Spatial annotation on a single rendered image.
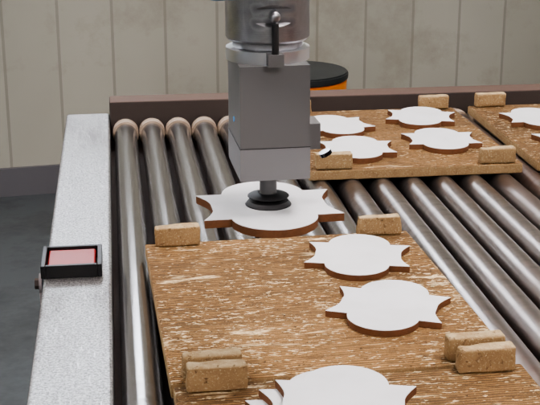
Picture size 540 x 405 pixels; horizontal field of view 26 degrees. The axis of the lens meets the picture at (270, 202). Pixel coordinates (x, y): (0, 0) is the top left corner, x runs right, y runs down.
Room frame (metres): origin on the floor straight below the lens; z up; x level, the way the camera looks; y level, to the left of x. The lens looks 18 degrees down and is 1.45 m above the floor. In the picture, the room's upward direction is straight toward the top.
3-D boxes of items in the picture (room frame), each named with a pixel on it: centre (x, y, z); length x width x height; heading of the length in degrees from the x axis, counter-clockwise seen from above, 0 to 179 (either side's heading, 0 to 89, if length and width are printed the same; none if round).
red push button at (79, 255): (1.40, 0.25, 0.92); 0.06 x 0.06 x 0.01; 8
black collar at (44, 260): (1.40, 0.25, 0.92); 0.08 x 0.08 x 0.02; 8
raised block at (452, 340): (1.09, -0.21, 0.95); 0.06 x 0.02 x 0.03; 99
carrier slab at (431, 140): (2.00, -0.21, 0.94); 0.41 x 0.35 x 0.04; 8
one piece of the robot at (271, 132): (1.04, -0.01, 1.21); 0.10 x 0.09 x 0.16; 99
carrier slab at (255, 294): (1.26, -0.04, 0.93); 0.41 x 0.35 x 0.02; 9
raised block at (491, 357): (1.06, -0.21, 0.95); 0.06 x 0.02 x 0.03; 99
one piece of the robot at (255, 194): (1.04, 0.00, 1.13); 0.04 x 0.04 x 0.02
